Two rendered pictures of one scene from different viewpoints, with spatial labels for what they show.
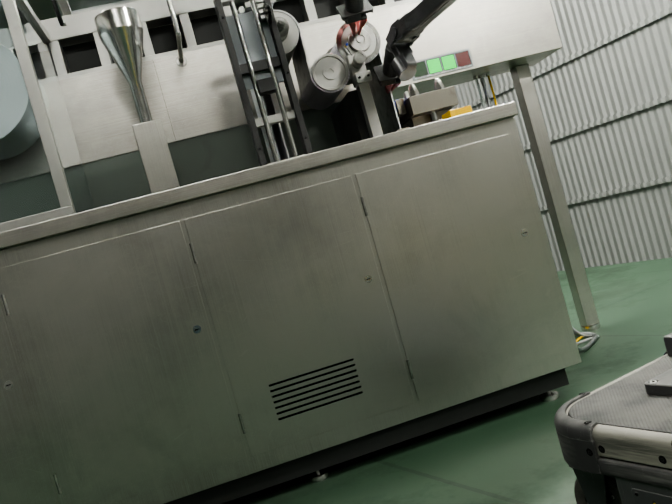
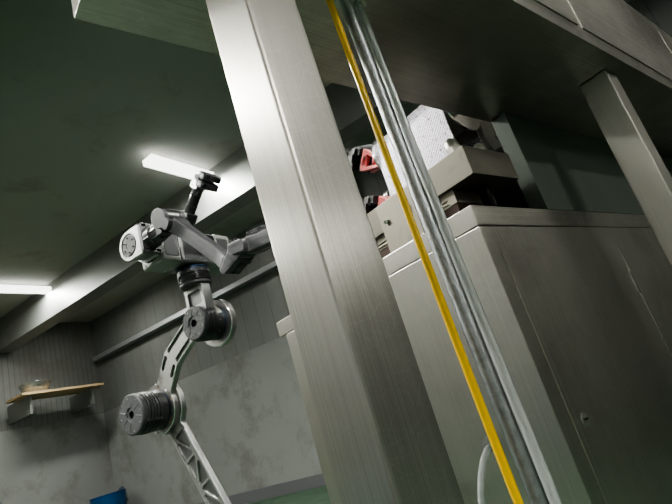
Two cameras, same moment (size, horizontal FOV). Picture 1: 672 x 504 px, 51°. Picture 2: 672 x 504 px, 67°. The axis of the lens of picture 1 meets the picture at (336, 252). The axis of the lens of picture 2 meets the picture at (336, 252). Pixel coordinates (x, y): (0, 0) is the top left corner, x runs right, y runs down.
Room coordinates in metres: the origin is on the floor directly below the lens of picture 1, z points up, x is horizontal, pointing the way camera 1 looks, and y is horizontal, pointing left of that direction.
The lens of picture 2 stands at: (3.26, -1.15, 0.64)
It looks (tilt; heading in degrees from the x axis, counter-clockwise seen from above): 17 degrees up; 148
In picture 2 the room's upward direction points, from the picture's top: 17 degrees counter-clockwise
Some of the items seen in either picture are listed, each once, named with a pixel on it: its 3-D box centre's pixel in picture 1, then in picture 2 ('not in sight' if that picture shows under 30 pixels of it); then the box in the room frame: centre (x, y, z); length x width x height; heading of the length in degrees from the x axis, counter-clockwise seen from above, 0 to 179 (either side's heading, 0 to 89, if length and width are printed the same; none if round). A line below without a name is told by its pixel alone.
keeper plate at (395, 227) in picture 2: not in sight; (401, 220); (2.50, -0.49, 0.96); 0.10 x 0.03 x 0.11; 11
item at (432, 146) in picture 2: (378, 87); (424, 177); (2.41, -0.29, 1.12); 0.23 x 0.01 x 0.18; 11
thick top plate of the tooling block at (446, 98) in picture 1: (415, 114); (419, 209); (2.47, -0.40, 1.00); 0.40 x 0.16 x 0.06; 11
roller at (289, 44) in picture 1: (273, 46); not in sight; (2.36, 0.01, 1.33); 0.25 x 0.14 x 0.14; 11
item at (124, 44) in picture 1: (146, 120); not in sight; (2.25, 0.47, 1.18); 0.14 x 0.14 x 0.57
